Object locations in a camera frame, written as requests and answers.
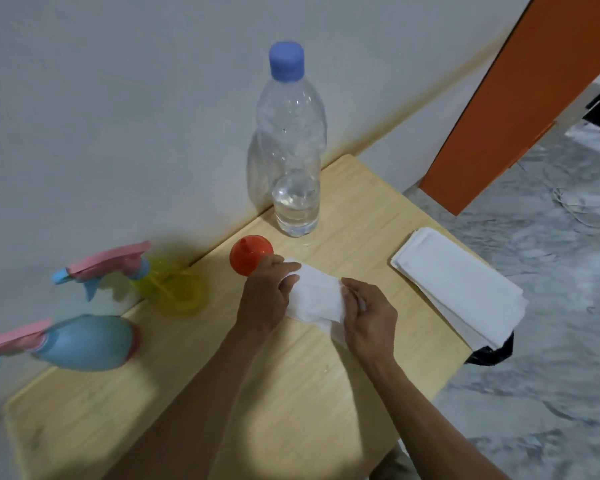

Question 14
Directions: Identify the black plastic bag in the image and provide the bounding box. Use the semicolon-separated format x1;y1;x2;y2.
464;331;515;367

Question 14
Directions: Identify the person's right hand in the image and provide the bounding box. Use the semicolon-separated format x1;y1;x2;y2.
340;277;399;366

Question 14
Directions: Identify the orange plastic funnel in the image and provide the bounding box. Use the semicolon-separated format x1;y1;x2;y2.
229;235;275;277

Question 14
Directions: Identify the person's trouser leg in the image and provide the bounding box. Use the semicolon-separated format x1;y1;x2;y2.
379;441;422;480

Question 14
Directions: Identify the clear bottle with blue cap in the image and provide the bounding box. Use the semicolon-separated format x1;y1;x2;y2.
254;41;329;238

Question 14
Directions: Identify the person's left forearm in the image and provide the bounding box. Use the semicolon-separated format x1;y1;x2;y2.
102;326;271;480

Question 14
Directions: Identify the person's left hand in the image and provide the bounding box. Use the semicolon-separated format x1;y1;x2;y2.
234;255;302;341

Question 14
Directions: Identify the white paper tissue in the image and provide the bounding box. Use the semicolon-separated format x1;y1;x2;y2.
279;258;366;351

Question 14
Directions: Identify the person's right forearm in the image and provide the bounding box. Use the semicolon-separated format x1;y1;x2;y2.
362;354;512;480

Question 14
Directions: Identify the orange door panel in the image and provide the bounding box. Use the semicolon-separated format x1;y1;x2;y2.
419;0;600;217

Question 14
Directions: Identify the blue spray bottle pink trigger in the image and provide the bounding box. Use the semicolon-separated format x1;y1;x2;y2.
0;314;142;374

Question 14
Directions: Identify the yellow spray bottle pink trigger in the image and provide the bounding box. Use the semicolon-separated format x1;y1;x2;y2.
51;240;207;317

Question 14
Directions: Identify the stack of white tissues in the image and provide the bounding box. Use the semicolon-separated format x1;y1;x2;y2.
390;227;530;352

